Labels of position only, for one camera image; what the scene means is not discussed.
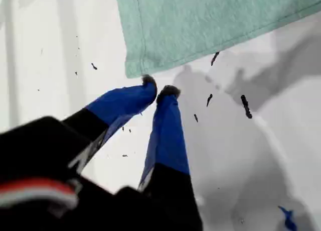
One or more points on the small black rubber scrap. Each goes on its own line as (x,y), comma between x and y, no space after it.
(209,100)
(215,58)

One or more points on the knobby black rubber scrap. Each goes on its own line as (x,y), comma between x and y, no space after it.
(246,106)

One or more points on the pale green T-shirt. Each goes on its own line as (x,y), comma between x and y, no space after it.
(188,27)

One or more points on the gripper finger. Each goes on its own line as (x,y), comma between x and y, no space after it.
(120,103)
(168,145)

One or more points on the blue tape scrap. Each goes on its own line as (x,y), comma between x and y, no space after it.
(289,221)

